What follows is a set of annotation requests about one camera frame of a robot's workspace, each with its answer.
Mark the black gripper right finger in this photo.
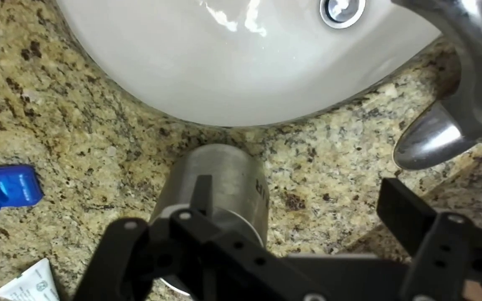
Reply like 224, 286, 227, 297
375, 175, 482, 301

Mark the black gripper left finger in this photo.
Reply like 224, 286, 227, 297
72, 174, 331, 301

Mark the silver metal cup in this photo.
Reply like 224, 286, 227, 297
149, 142, 271, 297

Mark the white oval sink basin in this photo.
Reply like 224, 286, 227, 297
53, 0, 442, 128

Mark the chrome sink drain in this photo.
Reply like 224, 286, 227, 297
316, 0, 368, 30

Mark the blue floss box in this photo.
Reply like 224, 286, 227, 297
0, 162, 45, 214

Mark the chrome faucet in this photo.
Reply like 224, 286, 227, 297
390, 0, 482, 172

